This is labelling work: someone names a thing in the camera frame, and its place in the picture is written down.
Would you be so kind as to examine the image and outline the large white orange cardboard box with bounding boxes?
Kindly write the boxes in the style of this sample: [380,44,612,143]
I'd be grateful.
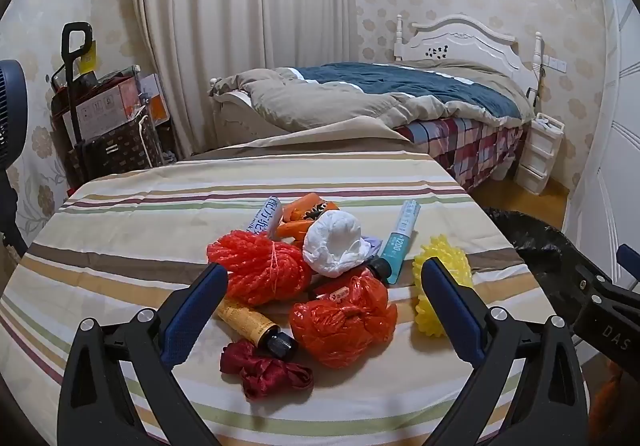
[75,76,142,138]

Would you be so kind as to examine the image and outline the white tube with blue print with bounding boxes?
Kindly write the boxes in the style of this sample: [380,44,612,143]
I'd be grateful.
[245,196,283,239]

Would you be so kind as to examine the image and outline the knotted orange plastic bag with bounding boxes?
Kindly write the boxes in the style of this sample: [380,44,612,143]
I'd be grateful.
[290,275,398,369]

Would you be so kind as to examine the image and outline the orange printed packaging bag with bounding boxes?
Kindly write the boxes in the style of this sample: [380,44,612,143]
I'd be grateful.
[281,193,343,227]

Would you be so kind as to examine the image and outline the cream pleated curtain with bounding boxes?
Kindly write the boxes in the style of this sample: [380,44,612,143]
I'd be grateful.
[130,0,358,162]

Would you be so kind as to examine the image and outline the teal and white tube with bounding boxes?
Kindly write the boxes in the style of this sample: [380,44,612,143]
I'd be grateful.
[378,200,421,286]

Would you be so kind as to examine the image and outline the plain orange wrapper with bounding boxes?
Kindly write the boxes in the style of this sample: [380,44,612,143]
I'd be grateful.
[275,220,315,242]

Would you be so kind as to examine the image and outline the small white orange cardboard box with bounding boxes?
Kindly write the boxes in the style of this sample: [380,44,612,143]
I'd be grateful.
[137,73,169,125]

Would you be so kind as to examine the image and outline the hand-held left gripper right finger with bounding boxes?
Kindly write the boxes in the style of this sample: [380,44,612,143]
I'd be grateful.
[420,256,588,446]

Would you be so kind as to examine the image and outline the bin with black liner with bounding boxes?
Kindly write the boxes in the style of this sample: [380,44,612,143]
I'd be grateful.
[487,207,621,327]

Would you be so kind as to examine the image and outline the yellow foam net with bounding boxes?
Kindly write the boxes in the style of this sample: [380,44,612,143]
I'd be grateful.
[412,235,473,339]

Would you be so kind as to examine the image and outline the yellow bottle with black cap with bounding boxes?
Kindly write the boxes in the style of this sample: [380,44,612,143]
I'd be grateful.
[216,299,299,359]

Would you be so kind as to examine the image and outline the red bottle with black cap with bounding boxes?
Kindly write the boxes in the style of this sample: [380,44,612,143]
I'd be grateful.
[307,259,393,299]

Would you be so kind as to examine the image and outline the dark blue fan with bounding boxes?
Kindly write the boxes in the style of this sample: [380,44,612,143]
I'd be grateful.
[0,59,28,257]

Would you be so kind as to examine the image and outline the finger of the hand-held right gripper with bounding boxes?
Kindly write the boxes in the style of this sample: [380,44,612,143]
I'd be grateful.
[616,243,640,279]
[572,262,640,318]

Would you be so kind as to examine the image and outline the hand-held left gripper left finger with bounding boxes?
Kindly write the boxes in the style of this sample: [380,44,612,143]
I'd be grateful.
[57,262,229,446]

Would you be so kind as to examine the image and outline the black hand trolley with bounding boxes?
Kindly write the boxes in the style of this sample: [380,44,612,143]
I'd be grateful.
[61,22,96,149]

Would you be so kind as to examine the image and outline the white wardrobe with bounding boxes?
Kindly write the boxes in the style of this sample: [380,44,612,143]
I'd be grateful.
[565,0,640,277]

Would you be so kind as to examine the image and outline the striped tablecloth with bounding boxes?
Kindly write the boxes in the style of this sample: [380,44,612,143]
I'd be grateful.
[0,123,591,446]

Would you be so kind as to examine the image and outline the white paper wad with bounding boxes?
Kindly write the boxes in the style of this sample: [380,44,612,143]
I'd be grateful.
[301,209,373,275]

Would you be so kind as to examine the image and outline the plaid bed sheet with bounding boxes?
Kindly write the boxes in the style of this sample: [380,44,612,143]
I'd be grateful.
[395,116,531,192]

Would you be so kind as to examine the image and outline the dark red ribbon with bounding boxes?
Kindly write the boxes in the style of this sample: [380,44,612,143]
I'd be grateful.
[220,340,315,402]

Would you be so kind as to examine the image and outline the bed with plaid blanket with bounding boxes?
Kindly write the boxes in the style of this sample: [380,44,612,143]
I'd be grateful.
[210,61,536,134]

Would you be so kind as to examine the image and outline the white plastic drawer unit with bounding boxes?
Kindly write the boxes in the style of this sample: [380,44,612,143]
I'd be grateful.
[515,112,566,197]

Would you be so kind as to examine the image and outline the red foam net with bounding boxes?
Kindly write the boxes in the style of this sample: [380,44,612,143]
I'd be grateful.
[206,229,313,307]

